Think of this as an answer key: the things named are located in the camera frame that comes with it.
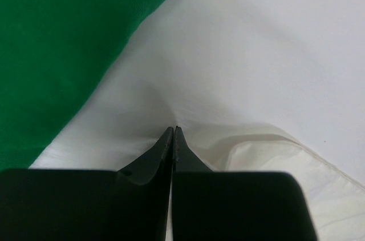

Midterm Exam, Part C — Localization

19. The green t shirt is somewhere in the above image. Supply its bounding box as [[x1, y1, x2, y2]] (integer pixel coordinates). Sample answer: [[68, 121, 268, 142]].
[[1, 0, 165, 170]]

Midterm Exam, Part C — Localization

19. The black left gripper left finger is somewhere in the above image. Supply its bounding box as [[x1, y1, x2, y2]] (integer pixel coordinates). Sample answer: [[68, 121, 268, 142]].
[[1, 128, 173, 240]]

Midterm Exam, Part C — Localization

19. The white t shirt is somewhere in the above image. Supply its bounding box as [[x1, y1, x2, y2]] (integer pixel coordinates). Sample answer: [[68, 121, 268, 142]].
[[32, 0, 364, 240]]

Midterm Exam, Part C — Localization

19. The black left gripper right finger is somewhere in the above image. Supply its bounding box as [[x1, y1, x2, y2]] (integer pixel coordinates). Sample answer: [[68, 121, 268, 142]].
[[172, 127, 317, 240]]

